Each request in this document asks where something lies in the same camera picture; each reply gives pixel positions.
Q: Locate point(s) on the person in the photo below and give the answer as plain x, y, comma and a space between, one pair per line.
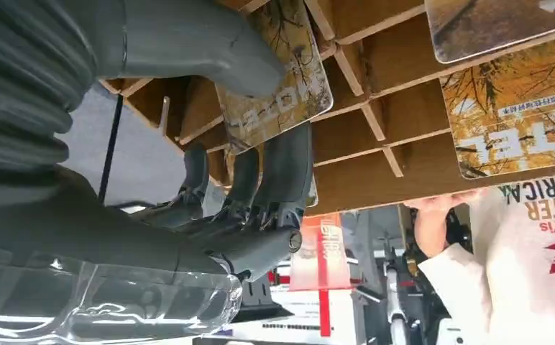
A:
544, 285

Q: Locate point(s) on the ribbed grey right arm sleeve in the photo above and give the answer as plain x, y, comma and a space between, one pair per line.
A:
20, 95

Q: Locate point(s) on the black stand base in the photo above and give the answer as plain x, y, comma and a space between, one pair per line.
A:
258, 304

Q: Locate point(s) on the orange red sign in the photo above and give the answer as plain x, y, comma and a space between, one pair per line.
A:
320, 252

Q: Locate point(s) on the clear plastic wrist guard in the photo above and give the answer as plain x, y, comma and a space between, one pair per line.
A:
115, 304

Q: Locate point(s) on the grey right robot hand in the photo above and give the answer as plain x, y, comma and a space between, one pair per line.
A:
115, 228

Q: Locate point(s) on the person's hand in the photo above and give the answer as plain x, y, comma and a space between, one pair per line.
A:
430, 228

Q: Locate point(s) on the slotted wooden card box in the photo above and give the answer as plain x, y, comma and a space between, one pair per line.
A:
401, 114

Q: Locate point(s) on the autumn path photo card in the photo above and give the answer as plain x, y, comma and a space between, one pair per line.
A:
496, 24

